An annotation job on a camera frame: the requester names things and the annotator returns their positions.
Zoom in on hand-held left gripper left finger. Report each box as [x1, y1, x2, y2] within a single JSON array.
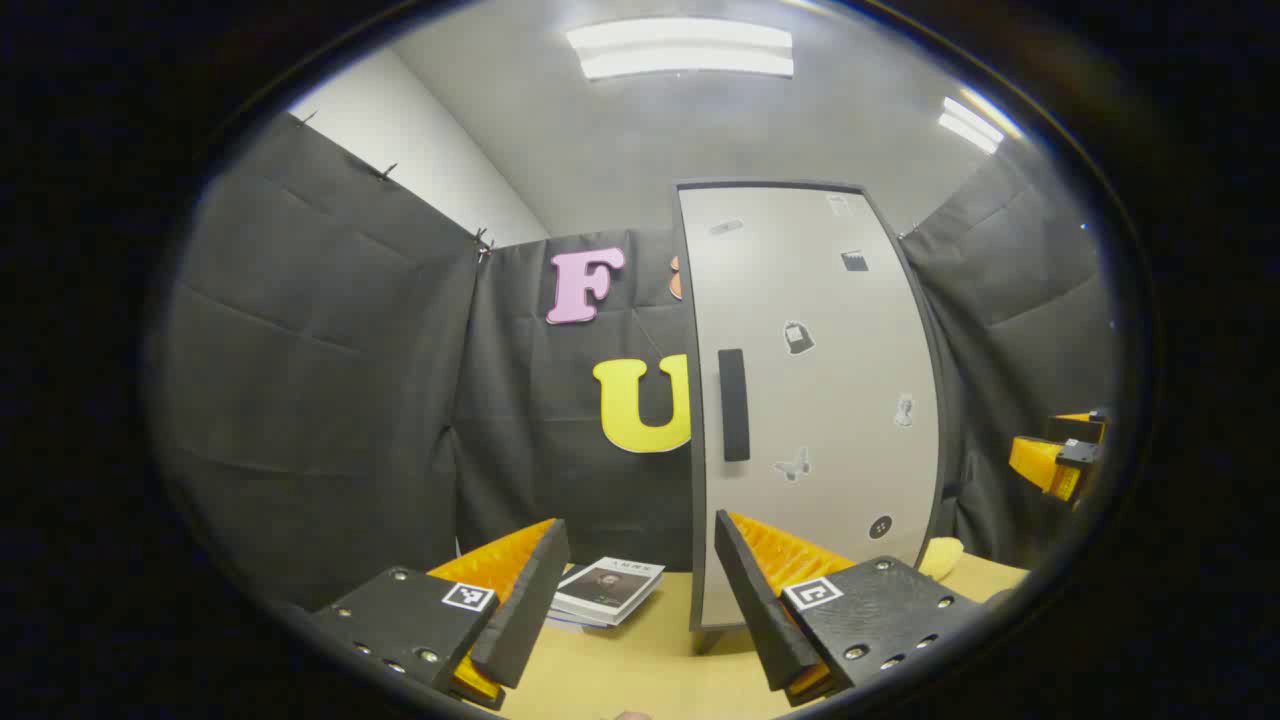
[[310, 518, 571, 711]]

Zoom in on stack of magazines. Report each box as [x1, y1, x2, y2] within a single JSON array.
[[548, 557, 666, 629]]

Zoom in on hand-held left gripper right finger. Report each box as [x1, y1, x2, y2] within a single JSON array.
[[714, 510, 986, 706]]

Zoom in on yellow soft object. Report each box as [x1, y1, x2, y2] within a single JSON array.
[[918, 537, 966, 581]]

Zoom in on long ceiling light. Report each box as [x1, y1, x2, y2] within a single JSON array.
[[938, 95, 1006, 156], [565, 18, 796, 81]]

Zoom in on black backdrop cloth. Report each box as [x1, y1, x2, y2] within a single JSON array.
[[150, 110, 1116, 611]]

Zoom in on dark grey cabinet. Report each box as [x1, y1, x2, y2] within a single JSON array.
[[673, 178, 951, 656]]

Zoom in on black door handle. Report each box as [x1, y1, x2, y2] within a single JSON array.
[[718, 348, 751, 463]]

